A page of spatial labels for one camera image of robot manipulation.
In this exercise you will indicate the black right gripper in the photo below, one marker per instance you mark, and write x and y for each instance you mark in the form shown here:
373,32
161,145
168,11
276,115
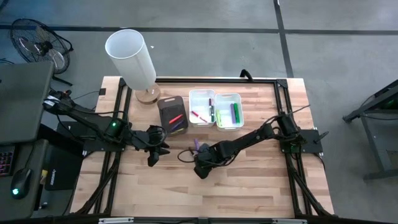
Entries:
206,155

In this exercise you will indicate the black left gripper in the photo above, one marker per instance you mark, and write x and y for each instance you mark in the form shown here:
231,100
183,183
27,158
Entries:
152,146

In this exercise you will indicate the small purple marker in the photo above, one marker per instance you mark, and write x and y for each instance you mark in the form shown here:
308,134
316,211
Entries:
196,143

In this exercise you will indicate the yellow highlighter pen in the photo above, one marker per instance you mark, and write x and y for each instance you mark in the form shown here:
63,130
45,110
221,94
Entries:
178,131

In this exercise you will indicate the purple highlighter pen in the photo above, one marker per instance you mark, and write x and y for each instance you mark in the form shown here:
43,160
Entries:
178,125

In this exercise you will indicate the orange highlighter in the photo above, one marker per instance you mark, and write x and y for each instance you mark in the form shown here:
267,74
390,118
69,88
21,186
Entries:
176,119

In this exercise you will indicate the green dry-erase marker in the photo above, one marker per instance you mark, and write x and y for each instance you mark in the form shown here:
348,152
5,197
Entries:
212,117

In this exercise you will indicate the yellow-green Sharpie highlighter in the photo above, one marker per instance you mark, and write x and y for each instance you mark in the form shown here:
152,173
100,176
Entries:
218,118

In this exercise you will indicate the red dry-erase marker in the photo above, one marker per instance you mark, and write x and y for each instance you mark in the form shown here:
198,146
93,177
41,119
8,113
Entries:
198,115

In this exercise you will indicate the purple Sharpie highlighter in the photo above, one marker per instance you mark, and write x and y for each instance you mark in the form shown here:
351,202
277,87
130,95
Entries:
233,113

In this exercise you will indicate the green Sharpie highlighter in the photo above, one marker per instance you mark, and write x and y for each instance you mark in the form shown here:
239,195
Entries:
237,112

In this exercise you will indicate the purple dry-erase marker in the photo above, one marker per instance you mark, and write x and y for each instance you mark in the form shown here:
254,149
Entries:
210,102

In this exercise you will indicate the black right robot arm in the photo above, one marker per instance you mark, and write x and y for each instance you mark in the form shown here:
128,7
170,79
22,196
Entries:
248,138

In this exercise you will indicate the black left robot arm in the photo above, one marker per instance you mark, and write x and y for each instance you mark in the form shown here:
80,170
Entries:
87,116

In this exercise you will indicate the dark grey plastic bin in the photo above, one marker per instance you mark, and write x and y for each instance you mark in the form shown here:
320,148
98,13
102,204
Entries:
168,107

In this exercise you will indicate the white plastic bin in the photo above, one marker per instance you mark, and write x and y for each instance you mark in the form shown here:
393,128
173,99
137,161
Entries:
225,102
199,99

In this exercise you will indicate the small black table clamp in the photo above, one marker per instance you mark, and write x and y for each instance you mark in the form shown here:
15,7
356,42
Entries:
102,91

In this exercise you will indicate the black curved clamp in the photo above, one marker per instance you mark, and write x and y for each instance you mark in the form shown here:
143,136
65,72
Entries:
246,74

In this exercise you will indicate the white shade wooden base lamp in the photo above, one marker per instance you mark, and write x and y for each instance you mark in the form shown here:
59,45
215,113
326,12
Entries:
130,59

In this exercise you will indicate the black clamp lever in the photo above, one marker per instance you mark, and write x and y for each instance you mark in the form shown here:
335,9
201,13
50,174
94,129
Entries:
321,136

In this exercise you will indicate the black computer mouse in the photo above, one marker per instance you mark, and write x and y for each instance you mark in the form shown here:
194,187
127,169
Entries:
21,182

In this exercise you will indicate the grey side desk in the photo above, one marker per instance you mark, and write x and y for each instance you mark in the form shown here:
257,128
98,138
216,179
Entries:
28,205

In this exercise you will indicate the grey flat monitor panel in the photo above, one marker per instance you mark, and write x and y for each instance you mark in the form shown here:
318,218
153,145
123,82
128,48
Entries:
25,99

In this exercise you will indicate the backlit black keyboard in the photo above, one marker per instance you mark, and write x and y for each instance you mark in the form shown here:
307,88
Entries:
6,161

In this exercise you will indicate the black floor fan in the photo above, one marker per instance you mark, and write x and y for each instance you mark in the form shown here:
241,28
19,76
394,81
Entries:
40,46

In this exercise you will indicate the black metal side stand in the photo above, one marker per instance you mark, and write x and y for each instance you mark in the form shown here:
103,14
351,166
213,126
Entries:
377,149

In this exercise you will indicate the black aluminium table frame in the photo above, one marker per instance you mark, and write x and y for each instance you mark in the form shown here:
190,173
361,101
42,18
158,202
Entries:
217,80

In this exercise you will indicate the silver bracket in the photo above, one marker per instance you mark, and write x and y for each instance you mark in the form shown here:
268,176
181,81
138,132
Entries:
115,220
289,221

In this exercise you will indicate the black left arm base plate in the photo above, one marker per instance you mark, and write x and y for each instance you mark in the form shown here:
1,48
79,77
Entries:
66,127

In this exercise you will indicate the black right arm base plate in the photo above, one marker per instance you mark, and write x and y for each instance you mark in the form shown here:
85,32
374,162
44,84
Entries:
311,140

